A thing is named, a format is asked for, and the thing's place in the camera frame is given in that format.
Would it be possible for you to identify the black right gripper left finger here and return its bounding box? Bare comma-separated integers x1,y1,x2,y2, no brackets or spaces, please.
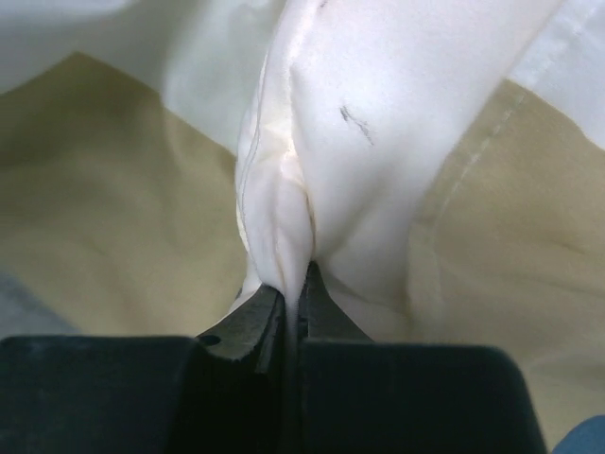
1,287,284,453

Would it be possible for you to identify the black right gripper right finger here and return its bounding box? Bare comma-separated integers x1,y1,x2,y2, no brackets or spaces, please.
299,264,546,453

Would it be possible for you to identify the blue beige white pillowcase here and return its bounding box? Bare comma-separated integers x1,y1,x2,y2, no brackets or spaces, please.
1,1,604,453

